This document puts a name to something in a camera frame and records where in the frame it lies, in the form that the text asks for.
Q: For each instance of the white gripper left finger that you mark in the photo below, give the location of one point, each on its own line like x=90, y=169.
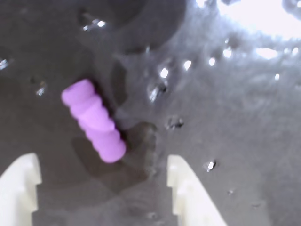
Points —
x=16, y=188

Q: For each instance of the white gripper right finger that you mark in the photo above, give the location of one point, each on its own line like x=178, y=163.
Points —
x=190, y=195

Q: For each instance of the black shiny mat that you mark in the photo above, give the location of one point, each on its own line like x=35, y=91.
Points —
x=223, y=117

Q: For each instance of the purple ribbed pen grip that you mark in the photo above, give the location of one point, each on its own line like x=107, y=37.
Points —
x=94, y=120

